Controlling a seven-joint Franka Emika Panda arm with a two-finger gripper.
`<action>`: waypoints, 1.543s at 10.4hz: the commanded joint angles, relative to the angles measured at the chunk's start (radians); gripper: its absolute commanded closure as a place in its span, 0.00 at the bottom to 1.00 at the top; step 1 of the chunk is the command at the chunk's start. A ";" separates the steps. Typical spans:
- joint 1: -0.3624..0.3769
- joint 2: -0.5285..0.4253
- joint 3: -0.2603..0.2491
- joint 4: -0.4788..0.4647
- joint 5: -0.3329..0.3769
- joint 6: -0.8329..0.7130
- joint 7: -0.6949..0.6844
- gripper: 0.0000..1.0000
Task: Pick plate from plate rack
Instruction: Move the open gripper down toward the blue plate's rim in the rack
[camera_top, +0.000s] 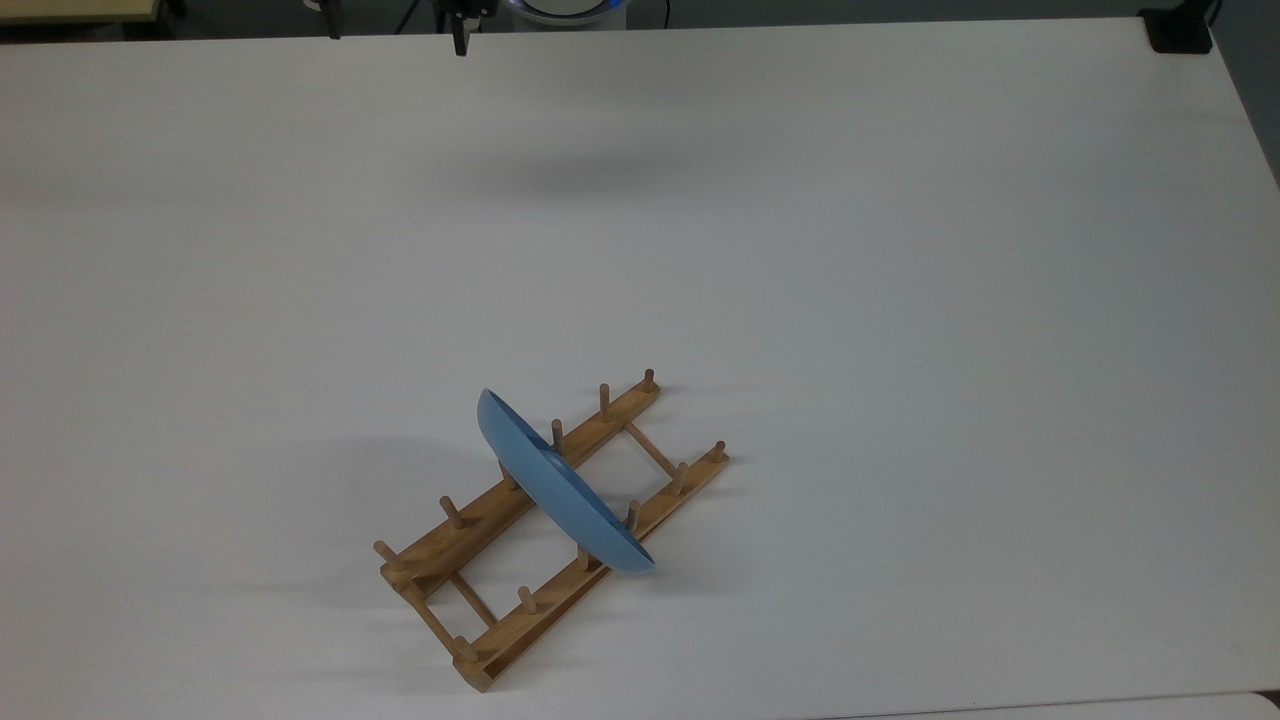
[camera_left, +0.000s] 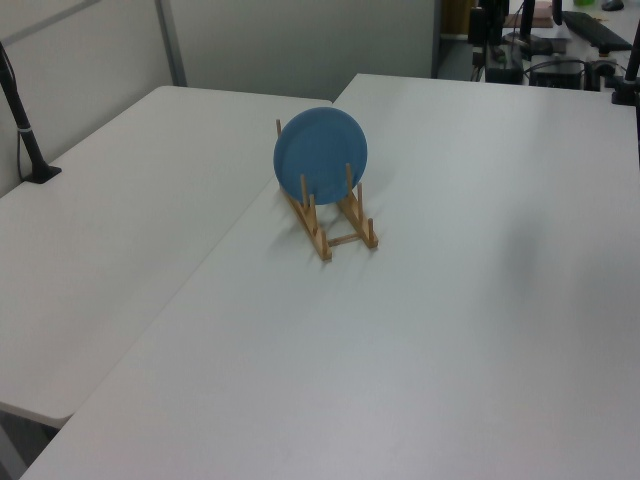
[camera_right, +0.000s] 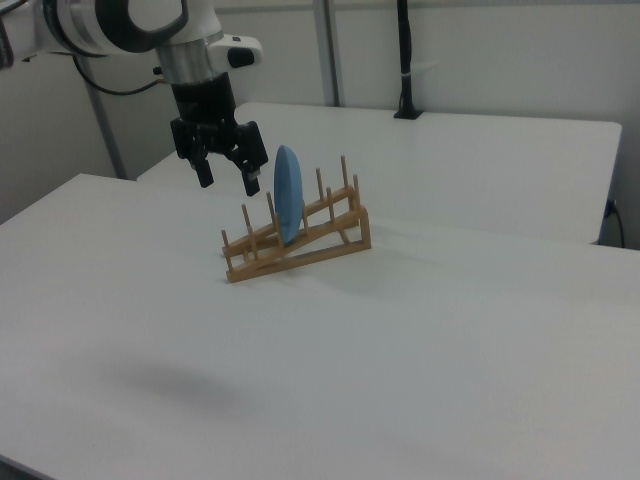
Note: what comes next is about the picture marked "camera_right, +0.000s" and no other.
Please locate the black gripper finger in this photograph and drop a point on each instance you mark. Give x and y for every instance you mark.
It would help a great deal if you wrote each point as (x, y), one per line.
(201, 167)
(251, 167)

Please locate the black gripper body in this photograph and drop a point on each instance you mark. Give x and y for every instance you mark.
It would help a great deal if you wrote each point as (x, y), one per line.
(204, 107)

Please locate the blue plate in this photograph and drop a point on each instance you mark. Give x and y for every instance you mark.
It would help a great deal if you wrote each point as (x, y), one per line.
(288, 192)

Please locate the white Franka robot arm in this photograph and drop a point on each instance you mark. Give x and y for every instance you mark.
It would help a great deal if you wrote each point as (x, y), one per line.
(100, 22)

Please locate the wooden plate rack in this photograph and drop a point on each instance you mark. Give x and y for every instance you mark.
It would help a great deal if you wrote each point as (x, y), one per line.
(300, 240)

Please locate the grey metal wall post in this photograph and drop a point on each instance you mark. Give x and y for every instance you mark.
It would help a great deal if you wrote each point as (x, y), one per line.
(331, 50)
(105, 130)

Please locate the black camera pole with clamp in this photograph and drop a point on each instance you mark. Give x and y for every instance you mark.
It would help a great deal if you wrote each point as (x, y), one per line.
(406, 57)

